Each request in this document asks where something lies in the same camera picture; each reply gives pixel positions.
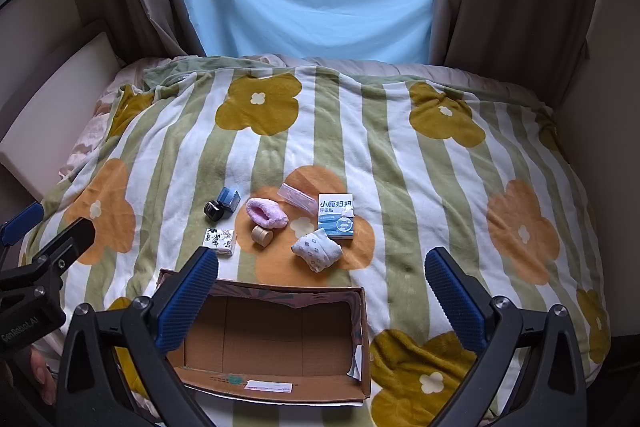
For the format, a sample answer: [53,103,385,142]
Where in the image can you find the small blue box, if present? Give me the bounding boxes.
[216,187,242,214]

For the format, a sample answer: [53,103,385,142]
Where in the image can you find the person's left hand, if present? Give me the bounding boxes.
[27,347,58,405]

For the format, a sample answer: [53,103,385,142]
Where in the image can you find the blue and white carton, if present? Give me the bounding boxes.
[317,193,357,240]

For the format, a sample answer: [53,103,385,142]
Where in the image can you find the beige round jar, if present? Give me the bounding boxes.
[251,225,275,248]

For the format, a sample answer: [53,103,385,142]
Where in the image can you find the clear pink plastic case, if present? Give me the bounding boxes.
[278,183,321,210]

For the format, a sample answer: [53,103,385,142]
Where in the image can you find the white tissue packet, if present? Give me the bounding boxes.
[202,228,237,257]

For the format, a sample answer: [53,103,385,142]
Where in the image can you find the white cushion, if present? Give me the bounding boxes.
[0,32,126,202]

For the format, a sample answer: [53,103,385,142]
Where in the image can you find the pink fuzzy sock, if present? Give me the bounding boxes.
[245,198,289,232]

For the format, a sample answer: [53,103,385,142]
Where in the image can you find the small black jar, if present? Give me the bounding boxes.
[203,200,228,224]

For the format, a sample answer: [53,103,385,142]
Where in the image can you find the cardboard box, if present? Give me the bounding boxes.
[159,268,372,404]

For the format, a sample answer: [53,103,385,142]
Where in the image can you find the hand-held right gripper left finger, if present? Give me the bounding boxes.
[55,247,221,427]

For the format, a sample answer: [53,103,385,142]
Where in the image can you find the striped flower print blanket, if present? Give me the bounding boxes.
[25,57,613,427]

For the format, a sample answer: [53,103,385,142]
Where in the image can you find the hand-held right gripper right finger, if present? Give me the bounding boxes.
[424,247,587,427]

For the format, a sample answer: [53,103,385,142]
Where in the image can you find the white patterned sock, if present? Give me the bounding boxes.
[291,228,343,274]

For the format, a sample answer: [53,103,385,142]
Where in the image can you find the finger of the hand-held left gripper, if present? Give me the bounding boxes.
[0,202,45,254]
[0,218,96,280]

